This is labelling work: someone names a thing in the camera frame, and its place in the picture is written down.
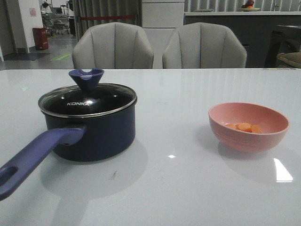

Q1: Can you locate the glass lid with blue knob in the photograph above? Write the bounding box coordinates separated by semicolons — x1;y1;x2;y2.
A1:
38;68;137;118

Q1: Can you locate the orange ham slice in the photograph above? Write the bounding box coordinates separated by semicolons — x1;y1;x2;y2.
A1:
226;124;238;129
236;122;253;132
251;124;262;134

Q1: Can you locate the pink bowl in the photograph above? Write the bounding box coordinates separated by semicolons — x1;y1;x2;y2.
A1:
208;102;289;153

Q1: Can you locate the dark blue saucepan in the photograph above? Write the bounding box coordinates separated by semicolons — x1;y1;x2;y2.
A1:
0;103;136;200

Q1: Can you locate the left grey upholstered chair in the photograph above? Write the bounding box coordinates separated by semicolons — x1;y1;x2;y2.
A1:
72;22;154;69

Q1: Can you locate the grey upholstered chair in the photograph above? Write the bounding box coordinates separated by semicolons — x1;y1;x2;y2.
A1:
72;22;154;69
162;22;247;69

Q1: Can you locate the right grey upholstered chair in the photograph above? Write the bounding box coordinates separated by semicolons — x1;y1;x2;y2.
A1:
162;22;247;69

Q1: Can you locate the white cabinet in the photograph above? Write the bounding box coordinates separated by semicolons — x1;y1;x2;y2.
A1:
142;0;185;69

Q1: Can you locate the red barrier tape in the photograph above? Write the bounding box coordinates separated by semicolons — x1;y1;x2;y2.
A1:
80;15;136;21

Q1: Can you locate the dark grey counter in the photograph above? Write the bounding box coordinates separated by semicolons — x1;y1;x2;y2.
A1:
184;11;301;68

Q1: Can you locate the red bin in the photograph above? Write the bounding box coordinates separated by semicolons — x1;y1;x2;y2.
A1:
32;27;48;50

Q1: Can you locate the fruit plate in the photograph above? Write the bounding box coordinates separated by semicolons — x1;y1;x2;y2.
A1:
238;0;261;12

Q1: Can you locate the olive cushion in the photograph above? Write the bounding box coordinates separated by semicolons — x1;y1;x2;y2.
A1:
277;52;301;68

